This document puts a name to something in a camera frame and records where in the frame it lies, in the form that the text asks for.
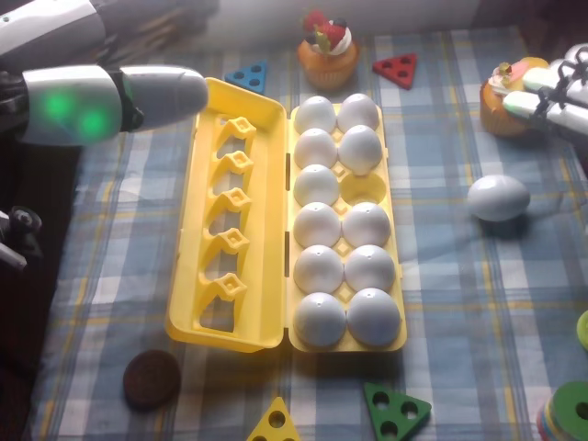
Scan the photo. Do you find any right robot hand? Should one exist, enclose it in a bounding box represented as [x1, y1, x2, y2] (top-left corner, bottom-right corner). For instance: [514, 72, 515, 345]
[503, 43, 588, 148]

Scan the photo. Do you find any white toy egg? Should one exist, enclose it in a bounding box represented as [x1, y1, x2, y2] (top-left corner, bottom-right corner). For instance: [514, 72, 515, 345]
[292, 201, 343, 247]
[338, 124, 385, 176]
[293, 128, 340, 170]
[467, 174, 532, 222]
[293, 95, 337, 134]
[346, 288, 401, 345]
[342, 201, 391, 249]
[292, 244, 345, 295]
[337, 93, 380, 134]
[343, 244, 397, 293]
[292, 164, 340, 207]
[292, 292, 347, 348]

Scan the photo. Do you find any yellow egg carton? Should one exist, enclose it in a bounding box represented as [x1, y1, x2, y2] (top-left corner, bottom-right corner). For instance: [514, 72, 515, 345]
[164, 76, 410, 355]

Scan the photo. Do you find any toy cupcake with pink topping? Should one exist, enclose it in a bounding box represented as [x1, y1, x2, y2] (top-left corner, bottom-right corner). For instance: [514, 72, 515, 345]
[480, 57, 552, 139]

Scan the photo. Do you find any red triangle block with holes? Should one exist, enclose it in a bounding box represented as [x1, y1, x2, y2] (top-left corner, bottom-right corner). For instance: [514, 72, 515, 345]
[371, 52, 419, 91]

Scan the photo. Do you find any blue plaid tablecloth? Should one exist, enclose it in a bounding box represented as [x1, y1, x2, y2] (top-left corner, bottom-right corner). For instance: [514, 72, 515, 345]
[27, 27, 588, 441]

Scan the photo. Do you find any toy cupcake with strawberries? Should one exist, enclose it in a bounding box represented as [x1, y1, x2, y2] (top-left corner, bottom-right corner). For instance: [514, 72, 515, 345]
[296, 9, 359, 91]

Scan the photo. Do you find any blue triangle block with holes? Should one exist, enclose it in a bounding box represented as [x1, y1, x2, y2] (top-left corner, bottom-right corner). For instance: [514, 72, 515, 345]
[223, 59, 270, 96]

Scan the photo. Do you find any green triangle block with holes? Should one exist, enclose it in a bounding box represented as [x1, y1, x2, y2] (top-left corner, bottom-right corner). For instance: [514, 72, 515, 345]
[364, 381, 433, 441]

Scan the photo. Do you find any yellow triangle block with holes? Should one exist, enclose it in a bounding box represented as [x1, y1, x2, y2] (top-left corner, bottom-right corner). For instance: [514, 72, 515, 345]
[245, 397, 302, 441]

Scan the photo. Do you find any chocolate toy cookie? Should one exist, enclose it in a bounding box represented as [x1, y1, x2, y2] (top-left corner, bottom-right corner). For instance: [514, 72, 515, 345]
[122, 349, 182, 410]

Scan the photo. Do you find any rainbow ring stacking toy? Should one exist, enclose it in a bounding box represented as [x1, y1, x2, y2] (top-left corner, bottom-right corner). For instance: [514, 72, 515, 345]
[536, 380, 588, 441]

